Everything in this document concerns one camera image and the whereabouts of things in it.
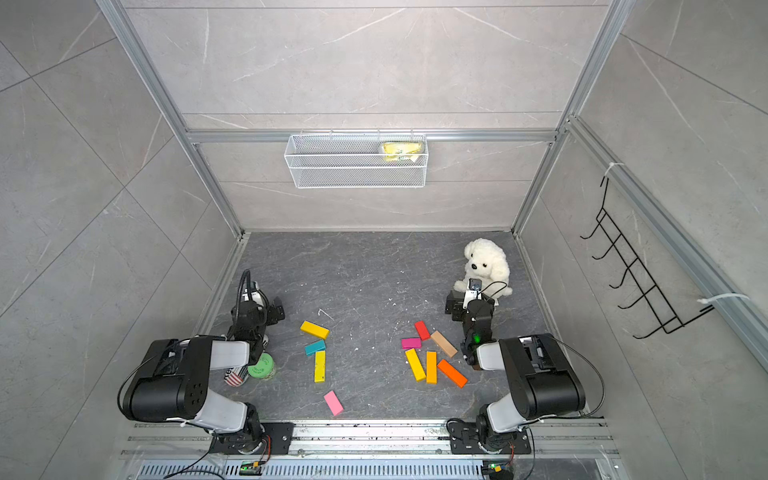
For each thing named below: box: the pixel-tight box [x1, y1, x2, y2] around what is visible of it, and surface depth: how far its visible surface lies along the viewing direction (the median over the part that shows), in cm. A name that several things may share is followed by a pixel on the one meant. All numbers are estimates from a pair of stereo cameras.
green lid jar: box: [247, 352, 275, 379], surface depth 82 cm
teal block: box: [304, 340, 327, 356], surface depth 90 cm
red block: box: [414, 320, 431, 341], surface depth 95 cm
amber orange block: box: [426, 351, 438, 385], surface depth 86 cm
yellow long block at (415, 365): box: [405, 348, 427, 381], surface depth 87 cm
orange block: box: [437, 359, 469, 388], surface depth 85 cm
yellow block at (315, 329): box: [300, 320, 331, 340], surface depth 94 cm
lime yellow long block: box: [314, 350, 326, 383], surface depth 86 cm
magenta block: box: [401, 338, 422, 350], surface depth 92 cm
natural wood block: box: [430, 330, 459, 358], surface depth 91 cm
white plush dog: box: [453, 237, 513, 301], surface depth 90 cm
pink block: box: [323, 390, 345, 416], surface depth 80 cm
